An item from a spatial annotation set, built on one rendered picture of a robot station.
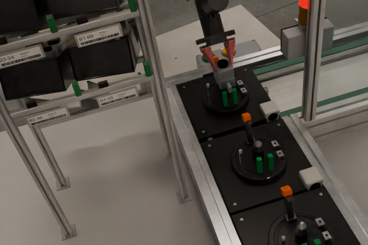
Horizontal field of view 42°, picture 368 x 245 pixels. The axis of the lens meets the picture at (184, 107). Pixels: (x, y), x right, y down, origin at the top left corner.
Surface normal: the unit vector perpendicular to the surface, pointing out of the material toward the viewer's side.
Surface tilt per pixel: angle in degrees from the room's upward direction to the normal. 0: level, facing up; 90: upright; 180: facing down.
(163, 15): 0
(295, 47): 90
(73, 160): 0
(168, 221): 0
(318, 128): 90
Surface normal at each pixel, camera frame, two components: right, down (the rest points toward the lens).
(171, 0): -0.13, -0.71
